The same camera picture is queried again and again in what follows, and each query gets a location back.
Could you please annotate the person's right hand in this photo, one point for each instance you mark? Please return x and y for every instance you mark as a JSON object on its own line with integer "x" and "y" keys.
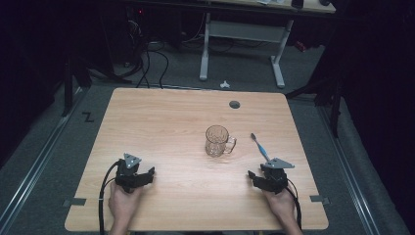
{"x": 280, "y": 205}

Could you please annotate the small red object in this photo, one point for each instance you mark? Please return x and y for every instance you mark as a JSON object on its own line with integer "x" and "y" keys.
{"x": 300, "y": 46}

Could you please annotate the metal floor rail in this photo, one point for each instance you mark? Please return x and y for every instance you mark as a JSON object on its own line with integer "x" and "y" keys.
{"x": 349, "y": 176}
{"x": 36, "y": 166}

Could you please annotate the grey tape strip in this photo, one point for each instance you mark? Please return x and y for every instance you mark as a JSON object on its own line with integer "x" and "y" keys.
{"x": 75, "y": 201}
{"x": 319, "y": 198}

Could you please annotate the blue toothbrush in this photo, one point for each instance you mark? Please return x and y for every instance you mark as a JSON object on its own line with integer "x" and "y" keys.
{"x": 261, "y": 148}

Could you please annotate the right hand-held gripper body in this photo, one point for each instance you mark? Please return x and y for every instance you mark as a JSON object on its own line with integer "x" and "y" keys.
{"x": 275, "y": 178}

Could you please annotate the clear glass mug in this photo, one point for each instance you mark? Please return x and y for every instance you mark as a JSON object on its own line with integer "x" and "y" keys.
{"x": 217, "y": 142}

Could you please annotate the desk with white legs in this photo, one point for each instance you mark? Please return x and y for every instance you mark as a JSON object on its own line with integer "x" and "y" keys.
{"x": 243, "y": 31}

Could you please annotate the person's left hand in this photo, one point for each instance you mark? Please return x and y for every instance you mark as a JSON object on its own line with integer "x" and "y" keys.
{"x": 123, "y": 204}

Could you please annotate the black metal stand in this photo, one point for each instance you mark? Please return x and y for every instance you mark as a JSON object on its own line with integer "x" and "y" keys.
{"x": 328, "y": 94}
{"x": 68, "y": 88}

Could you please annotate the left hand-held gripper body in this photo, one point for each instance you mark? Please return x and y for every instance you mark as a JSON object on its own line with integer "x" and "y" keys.
{"x": 126, "y": 176}

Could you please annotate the small white floor object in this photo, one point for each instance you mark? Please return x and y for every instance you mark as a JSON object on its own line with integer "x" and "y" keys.
{"x": 224, "y": 85}

